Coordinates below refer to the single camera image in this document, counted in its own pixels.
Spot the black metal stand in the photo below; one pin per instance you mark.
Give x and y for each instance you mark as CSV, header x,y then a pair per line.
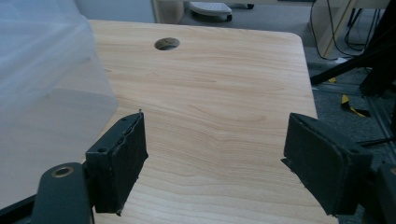
x,y
379,71

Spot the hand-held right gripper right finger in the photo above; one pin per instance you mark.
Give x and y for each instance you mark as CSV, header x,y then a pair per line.
x,y
323,161

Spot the yellow black tape strip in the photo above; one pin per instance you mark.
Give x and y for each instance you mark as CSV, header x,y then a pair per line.
x,y
345,100

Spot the clear plastic storage box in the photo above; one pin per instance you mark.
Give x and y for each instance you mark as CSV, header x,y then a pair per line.
x,y
46,93

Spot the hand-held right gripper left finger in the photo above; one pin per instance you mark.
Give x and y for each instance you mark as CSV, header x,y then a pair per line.
x,y
118,168

